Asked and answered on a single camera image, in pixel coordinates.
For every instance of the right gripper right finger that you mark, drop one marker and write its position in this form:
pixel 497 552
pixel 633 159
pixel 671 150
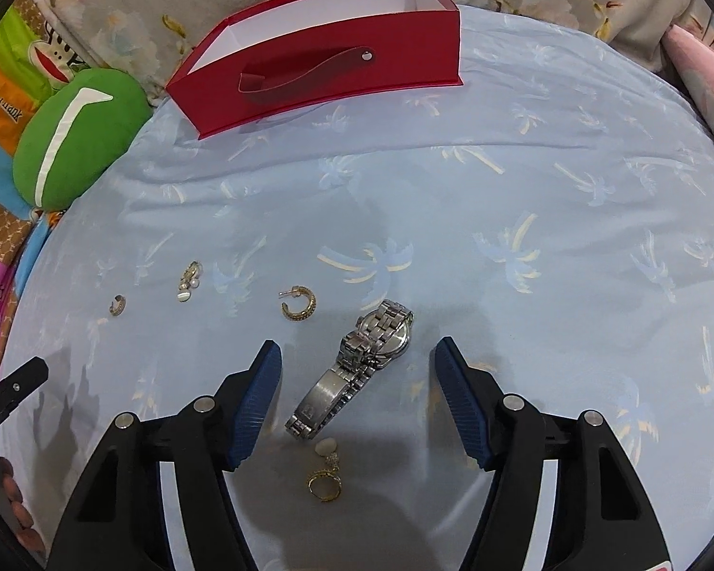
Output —
pixel 569 476

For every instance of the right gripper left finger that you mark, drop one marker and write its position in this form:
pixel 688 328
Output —
pixel 115 519

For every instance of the pearl drop earring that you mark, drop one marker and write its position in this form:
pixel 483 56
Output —
pixel 189 281

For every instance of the silver metal wristwatch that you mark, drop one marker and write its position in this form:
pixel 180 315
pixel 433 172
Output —
pixel 378 338

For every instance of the person's left hand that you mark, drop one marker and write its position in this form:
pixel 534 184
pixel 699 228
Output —
pixel 14 512

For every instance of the light blue palm-print sheet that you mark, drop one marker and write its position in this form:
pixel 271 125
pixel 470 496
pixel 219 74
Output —
pixel 554 215

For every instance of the green round cushion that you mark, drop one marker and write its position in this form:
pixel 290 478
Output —
pixel 76 135

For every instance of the colourful cartoon monkey sheet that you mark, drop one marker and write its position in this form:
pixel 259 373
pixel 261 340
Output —
pixel 35 62

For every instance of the pink pillow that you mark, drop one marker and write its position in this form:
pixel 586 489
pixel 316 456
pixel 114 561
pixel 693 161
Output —
pixel 694 62

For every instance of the red gift box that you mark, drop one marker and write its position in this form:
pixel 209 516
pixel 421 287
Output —
pixel 281 55

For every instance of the gold ring pearl earring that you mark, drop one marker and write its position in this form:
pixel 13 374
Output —
pixel 326 484

